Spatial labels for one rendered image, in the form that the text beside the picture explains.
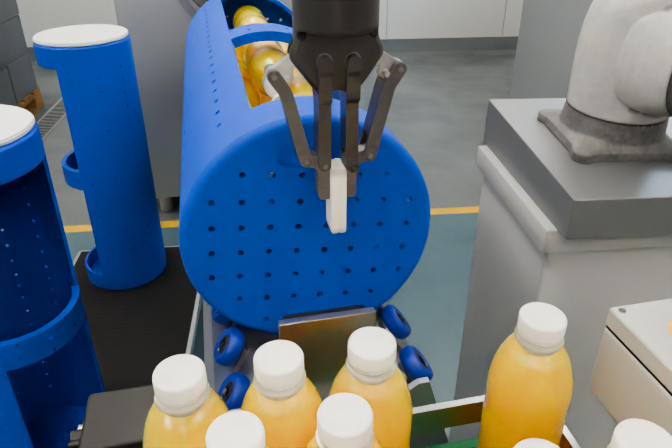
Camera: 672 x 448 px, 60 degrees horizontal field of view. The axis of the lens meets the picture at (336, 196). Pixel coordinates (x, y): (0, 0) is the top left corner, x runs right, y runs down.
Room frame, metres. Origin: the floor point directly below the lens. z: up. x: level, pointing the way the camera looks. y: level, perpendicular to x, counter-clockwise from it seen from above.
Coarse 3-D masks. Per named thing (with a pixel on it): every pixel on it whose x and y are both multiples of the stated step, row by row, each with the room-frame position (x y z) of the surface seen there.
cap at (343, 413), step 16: (336, 400) 0.30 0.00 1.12; (352, 400) 0.30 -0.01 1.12; (320, 416) 0.28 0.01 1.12; (336, 416) 0.28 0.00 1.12; (352, 416) 0.28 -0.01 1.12; (368, 416) 0.28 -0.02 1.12; (320, 432) 0.28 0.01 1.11; (336, 432) 0.27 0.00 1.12; (352, 432) 0.27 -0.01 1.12; (368, 432) 0.28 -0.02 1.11
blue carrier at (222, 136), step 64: (256, 0) 1.40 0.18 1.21; (192, 64) 0.99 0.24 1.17; (192, 128) 0.69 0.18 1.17; (256, 128) 0.55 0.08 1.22; (384, 128) 0.60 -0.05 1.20; (192, 192) 0.53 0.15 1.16; (256, 192) 0.54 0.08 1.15; (384, 192) 0.57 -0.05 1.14; (192, 256) 0.52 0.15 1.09; (256, 256) 0.54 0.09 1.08; (320, 256) 0.55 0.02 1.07; (384, 256) 0.57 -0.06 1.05; (256, 320) 0.54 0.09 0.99
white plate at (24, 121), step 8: (0, 112) 1.12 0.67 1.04; (8, 112) 1.12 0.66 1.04; (16, 112) 1.12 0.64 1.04; (24, 112) 1.12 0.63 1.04; (0, 120) 1.07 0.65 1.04; (8, 120) 1.07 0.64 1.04; (16, 120) 1.07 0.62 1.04; (24, 120) 1.07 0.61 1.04; (32, 120) 1.08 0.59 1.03; (0, 128) 1.03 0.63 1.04; (8, 128) 1.03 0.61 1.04; (16, 128) 1.03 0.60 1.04; (24, 128) 1.03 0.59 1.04; (0, 136) 0.99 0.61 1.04; (8, 136) 0.99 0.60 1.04; (16, 136) 1.00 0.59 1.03; (0, 144) 0.97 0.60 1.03
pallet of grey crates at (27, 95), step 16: (0, 0) 3.92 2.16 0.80; (0, 16) 3.86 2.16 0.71; (16, 16) 4.12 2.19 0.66; (0, 32) 3.83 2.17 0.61; (16, 32) 4.05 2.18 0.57; (0, 48) 3.76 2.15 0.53; (16, 48) 4.00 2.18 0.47; (0, 64) 3.70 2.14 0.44; (16, 64) 3.93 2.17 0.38; (0, 80) 3.64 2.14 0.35; (16, 80) 3.87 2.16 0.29; (32, 80) 4.11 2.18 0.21; (0, 96) 3.58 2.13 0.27; (16, 96) 3.81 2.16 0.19; (32, 96) 4.03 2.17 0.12; (32, 112) 3.97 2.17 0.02
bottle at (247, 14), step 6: (246, 6) 1.35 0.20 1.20; (252, 6) 1.35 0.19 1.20; (240, 12) 1.31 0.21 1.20; (246, 12) 1.29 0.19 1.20; (252, 12) 1.28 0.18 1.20; (258, 12) 1.30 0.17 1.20; (234, 18) 1.33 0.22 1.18; (240, 18) 1.26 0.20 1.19; (246, 18) 1.23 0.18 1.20; (252, 18) 1.22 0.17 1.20; (258, 18) 1.23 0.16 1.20; (264, 18) 1.27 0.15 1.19; (234, 24) 1.30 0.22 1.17; (240, 24) 1.22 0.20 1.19; (246, 24) 1.21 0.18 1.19
